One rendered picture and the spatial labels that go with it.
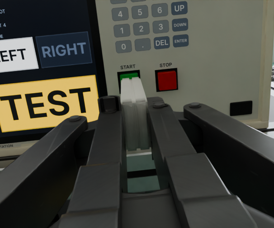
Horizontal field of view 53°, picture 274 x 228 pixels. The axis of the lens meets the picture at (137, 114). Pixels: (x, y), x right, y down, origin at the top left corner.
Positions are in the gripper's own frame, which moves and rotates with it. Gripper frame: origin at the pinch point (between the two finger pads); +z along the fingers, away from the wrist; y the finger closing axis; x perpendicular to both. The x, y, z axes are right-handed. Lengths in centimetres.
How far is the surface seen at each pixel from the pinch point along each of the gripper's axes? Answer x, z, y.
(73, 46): 3.9, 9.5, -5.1
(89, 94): -1.0, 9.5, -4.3
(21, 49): 4.1, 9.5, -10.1
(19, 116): -2.5, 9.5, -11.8
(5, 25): 6.4, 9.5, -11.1
